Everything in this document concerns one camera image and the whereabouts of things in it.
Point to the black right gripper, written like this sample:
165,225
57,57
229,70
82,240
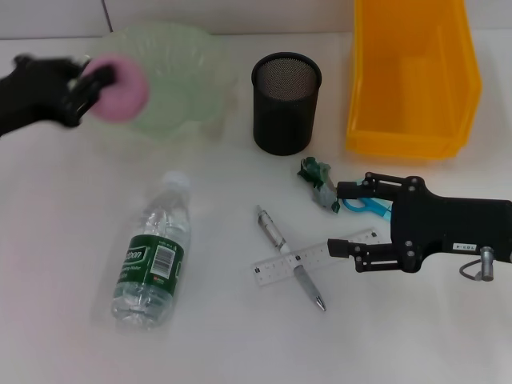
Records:
452,224

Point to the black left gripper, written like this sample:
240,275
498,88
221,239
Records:
32,92

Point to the pink peach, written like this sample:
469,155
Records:
128,92

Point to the transparent plastic ruler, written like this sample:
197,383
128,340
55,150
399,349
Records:
312,258

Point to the clear green-label water bottle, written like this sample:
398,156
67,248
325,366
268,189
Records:
150,256

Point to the clear grey ballpoint pen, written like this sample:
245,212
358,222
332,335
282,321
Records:
272,230

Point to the green glass fruit plate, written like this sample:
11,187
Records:
184,80

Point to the black mesh pen holder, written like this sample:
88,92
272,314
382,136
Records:
284,116

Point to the yellow plastic bin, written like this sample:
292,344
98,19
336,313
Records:
412,100

